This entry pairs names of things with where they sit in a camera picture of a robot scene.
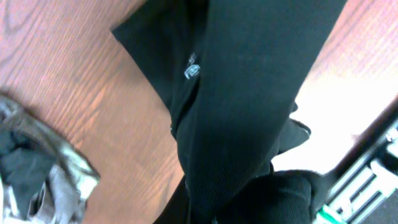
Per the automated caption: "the black t-shirt with logo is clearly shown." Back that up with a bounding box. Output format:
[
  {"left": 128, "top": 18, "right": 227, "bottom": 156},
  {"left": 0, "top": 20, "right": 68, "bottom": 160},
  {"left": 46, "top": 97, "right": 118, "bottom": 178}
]
[{"left": 113, "top": 0, "right": 345, "bottom": 224}]

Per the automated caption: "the grey folded garment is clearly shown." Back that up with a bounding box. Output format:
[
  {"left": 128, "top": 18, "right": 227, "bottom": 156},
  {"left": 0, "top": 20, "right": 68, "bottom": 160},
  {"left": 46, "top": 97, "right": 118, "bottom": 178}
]
[{"left": 1, "top": 165, "right": 86, "bottom": 224}]

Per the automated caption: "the olive folded garment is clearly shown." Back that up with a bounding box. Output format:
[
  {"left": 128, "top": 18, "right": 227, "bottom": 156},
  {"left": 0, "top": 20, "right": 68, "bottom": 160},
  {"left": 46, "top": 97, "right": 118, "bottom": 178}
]
[{"left": 1, "top": 94, "right": 100, "bottom": 200}]

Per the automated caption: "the black folded garment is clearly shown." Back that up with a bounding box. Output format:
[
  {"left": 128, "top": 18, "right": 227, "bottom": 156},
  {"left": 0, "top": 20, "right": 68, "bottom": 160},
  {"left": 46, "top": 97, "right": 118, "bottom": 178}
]
[{"left": 1, "top": 128, "right": 56, "bottom": 219}]

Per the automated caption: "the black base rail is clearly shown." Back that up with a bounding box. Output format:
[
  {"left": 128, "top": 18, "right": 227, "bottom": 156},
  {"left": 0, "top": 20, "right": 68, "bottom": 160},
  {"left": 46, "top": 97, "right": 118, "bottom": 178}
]
[{"left": 314, "top": 110, "right": 397, "bottom": 224}]

